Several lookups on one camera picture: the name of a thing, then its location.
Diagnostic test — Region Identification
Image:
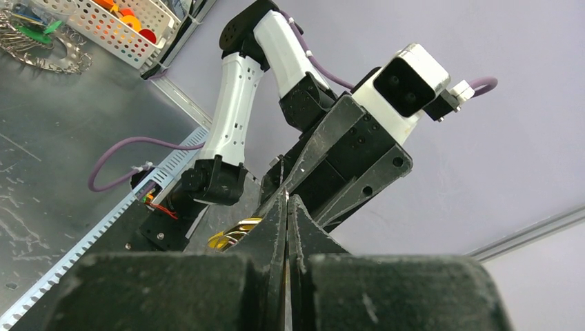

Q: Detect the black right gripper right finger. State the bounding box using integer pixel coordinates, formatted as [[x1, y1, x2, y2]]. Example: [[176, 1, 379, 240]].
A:
[[288, 195, 513, 330]]

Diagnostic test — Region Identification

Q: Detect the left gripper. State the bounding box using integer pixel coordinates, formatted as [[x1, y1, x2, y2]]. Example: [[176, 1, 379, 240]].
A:
[[255, 95, 413, 232]]

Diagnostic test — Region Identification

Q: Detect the yellow key tag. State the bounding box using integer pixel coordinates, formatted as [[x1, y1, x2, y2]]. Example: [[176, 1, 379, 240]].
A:
[[208, 217, 264, 251]]

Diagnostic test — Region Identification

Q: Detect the white perforated basket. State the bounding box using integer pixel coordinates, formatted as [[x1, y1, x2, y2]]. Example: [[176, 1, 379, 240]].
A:
[[33, 1, 181, 70]]

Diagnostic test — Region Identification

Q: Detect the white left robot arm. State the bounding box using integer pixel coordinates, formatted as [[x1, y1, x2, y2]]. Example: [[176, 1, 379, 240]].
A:
[[168, 1, 414, 234]]

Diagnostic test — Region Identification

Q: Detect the spare key ring bundle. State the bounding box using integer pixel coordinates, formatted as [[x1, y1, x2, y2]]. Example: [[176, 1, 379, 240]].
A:
[[0, 0, 93, 75]]

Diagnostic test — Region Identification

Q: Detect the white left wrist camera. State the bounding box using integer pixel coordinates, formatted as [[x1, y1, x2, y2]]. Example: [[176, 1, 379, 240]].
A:
[[351, 43, 475, 145]]

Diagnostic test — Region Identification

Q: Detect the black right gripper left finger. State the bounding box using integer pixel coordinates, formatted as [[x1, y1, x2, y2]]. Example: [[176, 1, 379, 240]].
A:
[[45, 198, 286, 330]]

